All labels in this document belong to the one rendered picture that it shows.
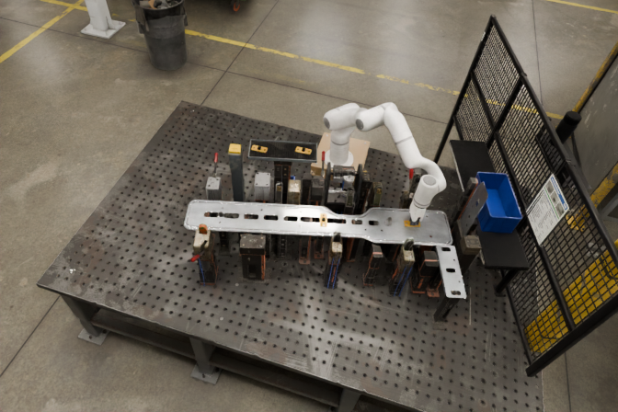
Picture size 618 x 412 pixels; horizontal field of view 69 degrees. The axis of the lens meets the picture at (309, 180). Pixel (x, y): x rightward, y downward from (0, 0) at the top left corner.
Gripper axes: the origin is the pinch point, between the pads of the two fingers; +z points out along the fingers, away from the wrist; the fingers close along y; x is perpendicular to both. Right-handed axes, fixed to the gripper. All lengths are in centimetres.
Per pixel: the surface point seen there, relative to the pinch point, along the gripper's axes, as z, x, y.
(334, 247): -1.0, -41.9, 19.6
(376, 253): 4.4, -20.1, 18.1
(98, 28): 100, -293, -327
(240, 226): 3, -89, 7
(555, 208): -33, 54, 14
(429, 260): 5.4, 6.7, 20.3
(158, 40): 67, -203, -258
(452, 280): 3.4, 15.4, 31.7
